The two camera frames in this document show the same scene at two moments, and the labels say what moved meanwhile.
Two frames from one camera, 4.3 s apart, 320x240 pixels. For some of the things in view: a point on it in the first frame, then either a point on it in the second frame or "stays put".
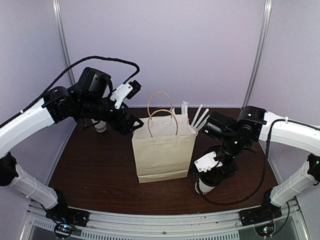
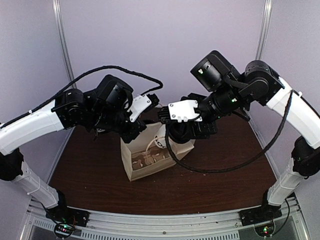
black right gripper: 225,172 → 199,130
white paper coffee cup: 202,188 → 160,136
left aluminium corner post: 57,6 stays put
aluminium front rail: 117,226 stays put
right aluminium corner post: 268,9 stays put
